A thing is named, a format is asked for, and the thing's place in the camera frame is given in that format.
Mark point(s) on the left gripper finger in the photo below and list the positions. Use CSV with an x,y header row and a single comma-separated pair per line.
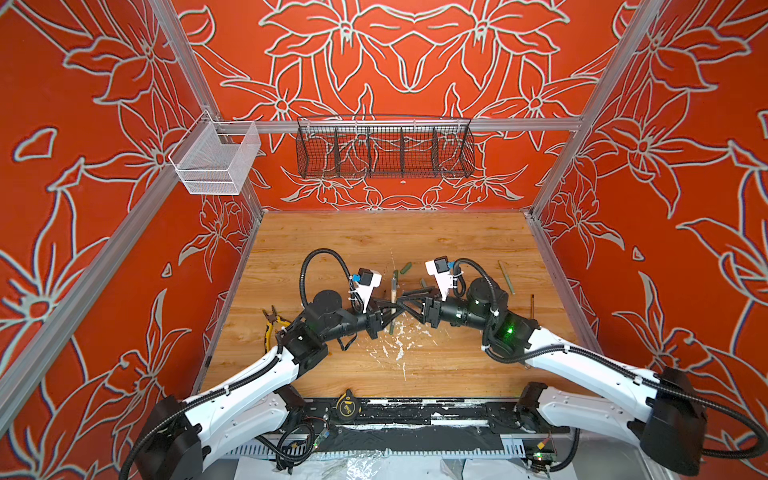
x,y
380,303
385,316

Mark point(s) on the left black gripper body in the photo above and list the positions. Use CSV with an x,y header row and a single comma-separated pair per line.
x,y
351,322

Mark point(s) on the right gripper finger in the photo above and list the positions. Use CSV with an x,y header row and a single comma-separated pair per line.
x,y
418,296
417,314

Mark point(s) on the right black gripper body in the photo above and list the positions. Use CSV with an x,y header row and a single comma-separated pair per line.
x,y
458,312

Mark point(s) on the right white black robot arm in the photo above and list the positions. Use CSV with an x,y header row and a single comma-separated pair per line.
x,y
659,413

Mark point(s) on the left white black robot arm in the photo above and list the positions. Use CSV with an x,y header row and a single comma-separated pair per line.
x,y
182,438

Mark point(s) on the small circuit board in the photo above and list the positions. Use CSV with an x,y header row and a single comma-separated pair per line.
x,y
540,457

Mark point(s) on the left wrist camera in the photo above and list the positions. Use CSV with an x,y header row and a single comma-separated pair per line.
x,y
363,285

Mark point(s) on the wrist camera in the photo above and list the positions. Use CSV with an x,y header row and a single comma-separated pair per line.
x,y
441,270
363,285

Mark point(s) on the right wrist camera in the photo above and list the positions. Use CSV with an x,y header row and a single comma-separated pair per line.
x,y
441,270

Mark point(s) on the yellow handled pliers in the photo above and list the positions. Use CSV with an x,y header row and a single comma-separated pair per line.
x,y
274,322

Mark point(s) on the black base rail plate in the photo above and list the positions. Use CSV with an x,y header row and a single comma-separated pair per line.
x,y
499,415

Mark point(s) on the black wire basket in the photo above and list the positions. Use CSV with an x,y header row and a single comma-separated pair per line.
x,y
358,147

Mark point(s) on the white wire basket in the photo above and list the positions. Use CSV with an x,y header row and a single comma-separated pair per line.
x,y
207,165

